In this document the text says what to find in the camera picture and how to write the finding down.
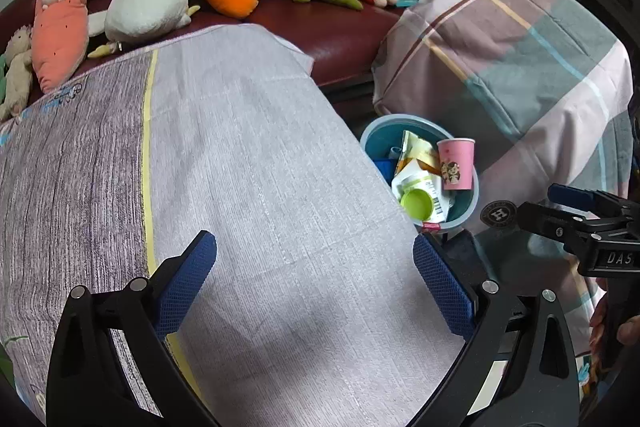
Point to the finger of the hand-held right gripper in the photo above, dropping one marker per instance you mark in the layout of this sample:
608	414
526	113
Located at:
570	196
550	222

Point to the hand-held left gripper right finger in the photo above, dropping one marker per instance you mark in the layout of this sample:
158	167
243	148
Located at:
442	282

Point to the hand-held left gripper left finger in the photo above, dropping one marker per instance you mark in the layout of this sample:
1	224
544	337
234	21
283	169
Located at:
185	287

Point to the white bottle with green label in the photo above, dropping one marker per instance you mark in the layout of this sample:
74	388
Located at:
417	202

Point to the pink paper cup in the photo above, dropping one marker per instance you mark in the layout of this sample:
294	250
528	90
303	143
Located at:
456	162

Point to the blue plastic tray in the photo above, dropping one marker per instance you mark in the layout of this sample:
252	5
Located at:
384	171

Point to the pale yellow orange-print snack packet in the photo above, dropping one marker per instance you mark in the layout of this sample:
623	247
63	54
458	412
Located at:
415	152

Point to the teal trash bin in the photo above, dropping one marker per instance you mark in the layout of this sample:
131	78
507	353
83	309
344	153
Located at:
380	132

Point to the person's right hand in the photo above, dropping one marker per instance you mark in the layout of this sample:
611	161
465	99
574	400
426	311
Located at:
597	327

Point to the purple grey printed tablecloth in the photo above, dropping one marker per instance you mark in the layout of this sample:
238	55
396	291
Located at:
250	157

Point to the plaid pastel blanket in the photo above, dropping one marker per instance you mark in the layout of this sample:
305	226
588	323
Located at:
500	57

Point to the dark red leather sofa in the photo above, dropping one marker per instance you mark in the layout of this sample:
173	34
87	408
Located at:
340	42

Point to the beige shaggy plush doll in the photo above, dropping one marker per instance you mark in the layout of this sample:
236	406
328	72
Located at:
17	72

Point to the pink bunny carrot plush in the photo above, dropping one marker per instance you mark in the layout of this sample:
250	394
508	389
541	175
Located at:
57	27

